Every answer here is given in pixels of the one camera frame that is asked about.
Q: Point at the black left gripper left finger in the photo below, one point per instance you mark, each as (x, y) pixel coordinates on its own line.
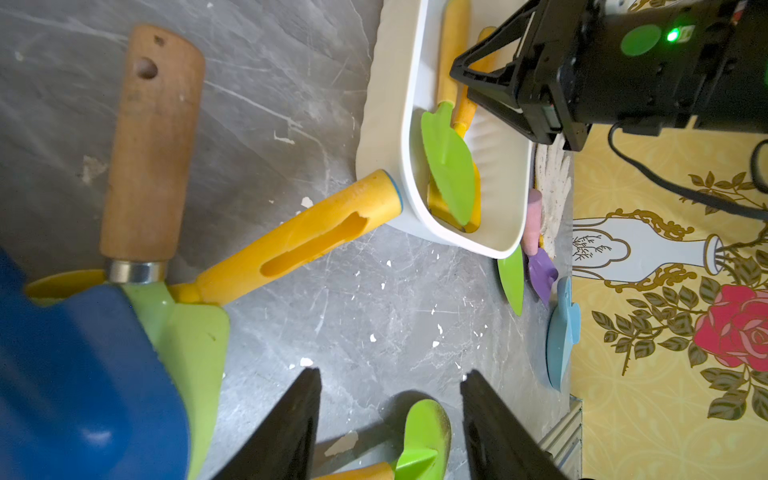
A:
(282, 447)

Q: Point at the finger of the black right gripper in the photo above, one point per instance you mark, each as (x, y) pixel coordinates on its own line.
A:
(513, 93)

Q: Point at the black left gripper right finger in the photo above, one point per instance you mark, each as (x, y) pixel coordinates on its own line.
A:
(497, 444)

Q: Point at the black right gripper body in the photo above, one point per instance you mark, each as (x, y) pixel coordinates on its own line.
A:
(695, 63)

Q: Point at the green leaf shovel yellow handle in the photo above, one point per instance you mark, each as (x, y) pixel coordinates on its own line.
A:
(448, 157)

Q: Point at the blue trowel wooden handle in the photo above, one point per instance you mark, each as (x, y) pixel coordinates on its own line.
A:
(83, 392)

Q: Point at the light green trowel wooden handle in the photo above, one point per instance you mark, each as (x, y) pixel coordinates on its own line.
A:
(148, 178)

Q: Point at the green shovel lying front centre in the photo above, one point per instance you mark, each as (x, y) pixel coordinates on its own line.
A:
(425, 455)

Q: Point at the white plastic storage box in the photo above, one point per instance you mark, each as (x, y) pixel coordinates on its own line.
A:
(402, 86)

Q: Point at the white knitted work glove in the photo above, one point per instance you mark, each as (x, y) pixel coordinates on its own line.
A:
(552, 179)

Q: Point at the yellow scoop with yellow handle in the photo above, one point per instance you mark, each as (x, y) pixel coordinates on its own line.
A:
(345, 216)

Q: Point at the purple shovel pink handle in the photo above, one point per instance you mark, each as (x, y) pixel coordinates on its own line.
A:
(541, 270)

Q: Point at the green shovel yellow handle right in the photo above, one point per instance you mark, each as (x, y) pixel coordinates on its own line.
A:
(512, 278)

